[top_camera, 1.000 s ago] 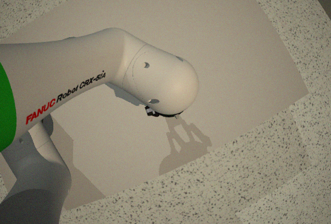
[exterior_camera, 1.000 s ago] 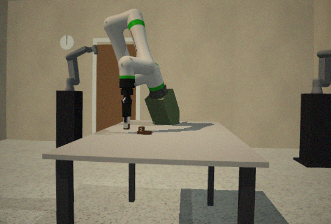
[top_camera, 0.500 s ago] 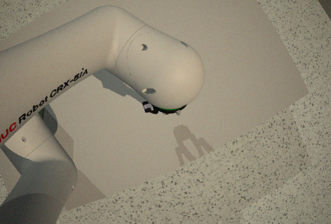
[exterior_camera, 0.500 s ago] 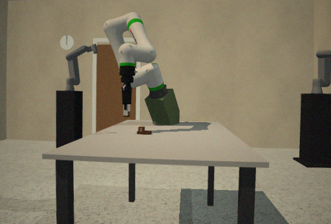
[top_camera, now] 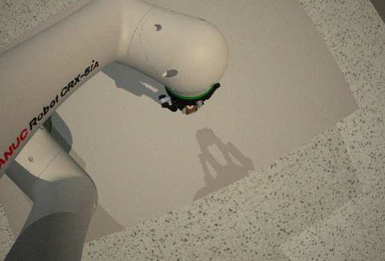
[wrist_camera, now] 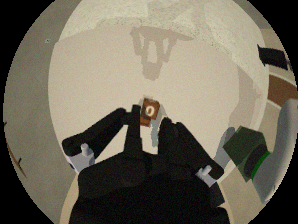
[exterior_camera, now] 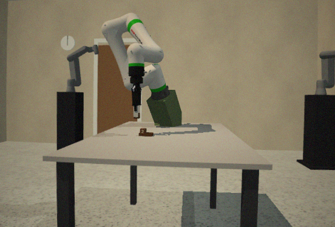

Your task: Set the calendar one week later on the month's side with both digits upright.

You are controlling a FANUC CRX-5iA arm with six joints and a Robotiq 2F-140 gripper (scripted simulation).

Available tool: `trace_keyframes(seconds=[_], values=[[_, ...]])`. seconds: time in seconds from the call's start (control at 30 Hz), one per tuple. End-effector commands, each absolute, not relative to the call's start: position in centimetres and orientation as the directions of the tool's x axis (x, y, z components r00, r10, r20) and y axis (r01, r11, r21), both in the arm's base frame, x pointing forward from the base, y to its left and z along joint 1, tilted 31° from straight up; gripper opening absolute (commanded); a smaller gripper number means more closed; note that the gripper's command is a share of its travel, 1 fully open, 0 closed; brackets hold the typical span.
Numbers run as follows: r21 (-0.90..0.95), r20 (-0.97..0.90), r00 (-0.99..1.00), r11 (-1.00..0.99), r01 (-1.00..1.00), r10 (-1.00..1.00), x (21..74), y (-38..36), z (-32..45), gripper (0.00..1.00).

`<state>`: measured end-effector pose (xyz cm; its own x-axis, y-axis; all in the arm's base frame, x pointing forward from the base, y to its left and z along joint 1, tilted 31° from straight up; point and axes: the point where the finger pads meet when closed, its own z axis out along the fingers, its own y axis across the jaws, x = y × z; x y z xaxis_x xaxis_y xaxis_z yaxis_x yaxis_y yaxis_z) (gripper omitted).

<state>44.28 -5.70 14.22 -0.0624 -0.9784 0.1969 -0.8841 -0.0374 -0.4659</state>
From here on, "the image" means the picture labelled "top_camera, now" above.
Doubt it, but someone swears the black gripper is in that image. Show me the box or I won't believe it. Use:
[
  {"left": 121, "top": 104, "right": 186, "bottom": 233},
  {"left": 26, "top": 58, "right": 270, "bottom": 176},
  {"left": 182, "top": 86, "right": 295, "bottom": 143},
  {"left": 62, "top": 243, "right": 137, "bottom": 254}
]
[{"left": 159, "top": 82, "right": 220, "bottom": 114}]

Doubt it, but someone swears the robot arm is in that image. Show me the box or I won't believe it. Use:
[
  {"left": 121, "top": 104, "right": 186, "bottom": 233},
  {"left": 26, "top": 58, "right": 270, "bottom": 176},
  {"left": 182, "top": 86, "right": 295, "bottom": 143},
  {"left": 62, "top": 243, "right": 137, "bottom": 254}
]
[{"left": 0, "top": 0, "right": 229, "bottom": 261}]

